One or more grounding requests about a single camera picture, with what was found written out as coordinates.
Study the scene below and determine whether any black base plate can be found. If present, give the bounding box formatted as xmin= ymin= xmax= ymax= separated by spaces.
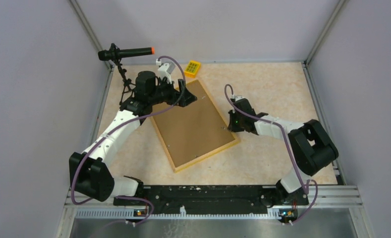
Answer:
xmin=113 ymin=185 xmax=309 ymax=215

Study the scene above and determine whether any purple cable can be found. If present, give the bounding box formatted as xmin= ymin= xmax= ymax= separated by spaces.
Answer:
xmin=223 ymin=84 xmax=319 ymax=226
xmin=70 ymin=55 xmax=187 ymax=227

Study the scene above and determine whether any aluminium front rail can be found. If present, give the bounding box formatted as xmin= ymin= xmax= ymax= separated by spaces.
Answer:
xmin=56 ymin=185 xmax=372 ymax=238

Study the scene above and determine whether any black microphone on tripod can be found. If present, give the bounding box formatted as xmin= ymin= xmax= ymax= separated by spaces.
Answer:
xmin=98 ymin=43 xmax=155 ymax=105

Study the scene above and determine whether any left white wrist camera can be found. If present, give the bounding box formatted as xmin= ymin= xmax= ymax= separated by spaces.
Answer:
xmin=156 ymin=59 xmax=175 ymax=84

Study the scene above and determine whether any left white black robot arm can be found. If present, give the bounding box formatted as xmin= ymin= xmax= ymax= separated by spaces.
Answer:
xmin=69 ymin=70 xmax=197 ymax=205

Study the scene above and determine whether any wooden yellow picture frame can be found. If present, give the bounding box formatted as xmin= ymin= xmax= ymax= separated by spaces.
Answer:
xmin=148 ymin=78 xmax=241 ymax=174

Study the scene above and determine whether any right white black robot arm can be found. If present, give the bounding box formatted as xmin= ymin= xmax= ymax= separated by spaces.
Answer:
xmin=228 ymin=96 xmax=339 ymax=204

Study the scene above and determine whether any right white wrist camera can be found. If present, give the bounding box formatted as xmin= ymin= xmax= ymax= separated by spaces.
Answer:
xmin=230 ymin=95 xmax=245 ymax=104

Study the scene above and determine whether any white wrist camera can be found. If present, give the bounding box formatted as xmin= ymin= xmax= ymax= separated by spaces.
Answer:
xmin=156 ymin=59 xmax=175 ymax=84
xmin=230 ymin=95 xmax=245 ymax=104

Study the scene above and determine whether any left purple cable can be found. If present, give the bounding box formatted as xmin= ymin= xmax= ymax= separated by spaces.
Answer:
xmin=70 ymin=55 xmax=187 ymax=227

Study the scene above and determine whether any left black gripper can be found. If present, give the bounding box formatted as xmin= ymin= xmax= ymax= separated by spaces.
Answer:
xmin=149 ymin=76 xmax=197 ymax=107

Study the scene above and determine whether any yellow green toy block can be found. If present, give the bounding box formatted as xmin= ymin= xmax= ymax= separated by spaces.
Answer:
xmin=184 ymin=60 xmax=201 ymax=78

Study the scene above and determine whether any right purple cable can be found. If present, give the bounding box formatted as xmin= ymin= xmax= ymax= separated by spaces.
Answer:
xmin=223 ymin=84 xmax=319 ymax=226

